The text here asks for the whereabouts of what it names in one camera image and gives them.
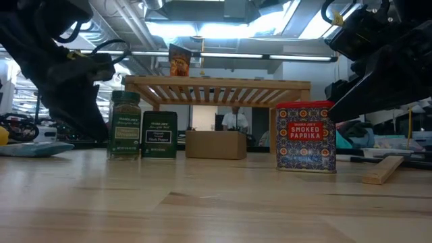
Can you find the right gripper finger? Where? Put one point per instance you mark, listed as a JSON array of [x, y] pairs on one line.
[[388, 84], [337, 89]]

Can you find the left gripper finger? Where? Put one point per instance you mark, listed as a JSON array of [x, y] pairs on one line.
[[86, 118]]

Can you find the green oregano spice jar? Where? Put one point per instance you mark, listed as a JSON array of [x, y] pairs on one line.
[[124, 131]]

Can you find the red smoked paprika tin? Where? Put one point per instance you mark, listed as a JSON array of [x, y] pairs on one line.
[[305, 141]]

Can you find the dark green pepper tin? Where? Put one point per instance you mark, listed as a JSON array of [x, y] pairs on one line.
[[159, 135]]

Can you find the orange spice packet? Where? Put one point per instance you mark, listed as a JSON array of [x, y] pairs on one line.
[[180, 62]]

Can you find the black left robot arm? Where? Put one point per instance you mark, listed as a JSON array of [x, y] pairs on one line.
[[33, 20]]

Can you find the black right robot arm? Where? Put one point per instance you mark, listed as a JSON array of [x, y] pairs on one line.
[[415, 13]]

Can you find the wooden slatted shelf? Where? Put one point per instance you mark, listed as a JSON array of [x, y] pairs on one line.
[[216, 82]]

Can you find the small white box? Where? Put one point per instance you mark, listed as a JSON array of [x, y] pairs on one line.
[[42, 135]]

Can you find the pile of clothes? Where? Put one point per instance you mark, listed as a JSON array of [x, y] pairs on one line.
[[354, 135]]

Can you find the white ice cube tray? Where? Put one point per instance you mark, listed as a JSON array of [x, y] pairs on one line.
[[381, 152]]

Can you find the small yellow round object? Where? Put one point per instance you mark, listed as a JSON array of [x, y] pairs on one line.
[[4, 136]]

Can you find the wooden block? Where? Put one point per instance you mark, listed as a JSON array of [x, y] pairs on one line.
[[381, 172]]

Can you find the long tube light fixture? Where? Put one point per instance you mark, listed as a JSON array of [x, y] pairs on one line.
[[236, 55]]

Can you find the person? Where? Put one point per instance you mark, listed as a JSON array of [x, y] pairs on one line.
[[235, 121]]

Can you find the brown cardboard box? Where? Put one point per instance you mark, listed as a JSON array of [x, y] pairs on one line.
[[216, 145]]

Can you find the black metal stand frame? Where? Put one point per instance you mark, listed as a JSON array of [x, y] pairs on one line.
[[36, 104]]

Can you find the black metal table frame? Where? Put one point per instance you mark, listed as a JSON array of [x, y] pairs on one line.
[[260, 148]]

